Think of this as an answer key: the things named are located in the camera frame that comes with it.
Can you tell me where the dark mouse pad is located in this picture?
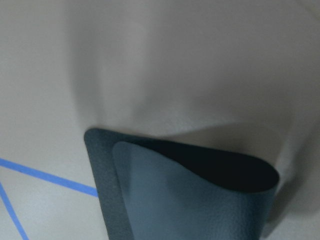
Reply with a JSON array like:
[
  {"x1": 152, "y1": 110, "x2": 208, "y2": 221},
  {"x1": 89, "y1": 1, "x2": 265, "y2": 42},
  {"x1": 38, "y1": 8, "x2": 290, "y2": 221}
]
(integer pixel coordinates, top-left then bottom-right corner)
[{"x1": 84, "y1": 128, "x2": 280, "y2": 240}]

